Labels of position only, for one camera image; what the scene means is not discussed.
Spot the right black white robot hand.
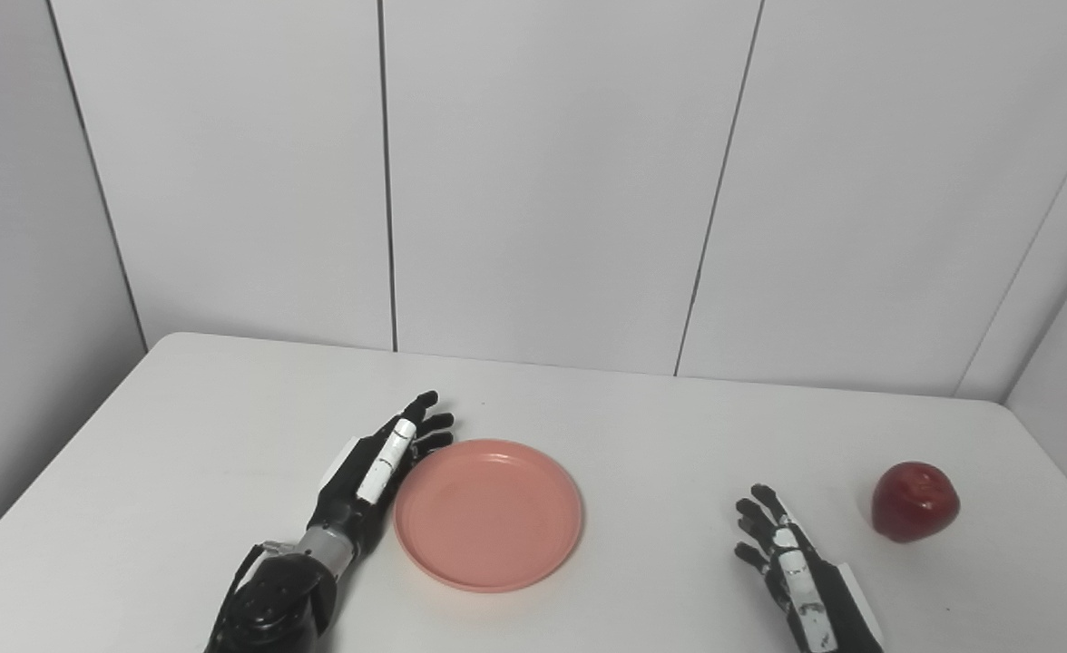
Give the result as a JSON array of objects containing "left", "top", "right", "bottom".
[{"left": 734, "top": 483, "right": 886, "bottom": 653}]

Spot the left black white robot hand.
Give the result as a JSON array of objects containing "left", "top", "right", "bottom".
[{"left": 307, "top": 391, "right": 455, "bottom": 556}]

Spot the pink plastic plate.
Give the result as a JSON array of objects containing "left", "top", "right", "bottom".
[{"left": 394, "top": 439, "right": 584, "bottom": 594}]

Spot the red apple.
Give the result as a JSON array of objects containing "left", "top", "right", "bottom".
[{"left": 871, "top": 461, "right": 961, "bottom": 544}]

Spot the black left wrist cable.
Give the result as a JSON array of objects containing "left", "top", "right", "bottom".
[{"left": 207, "top": 541, "right": 295, "bottom": 653}]

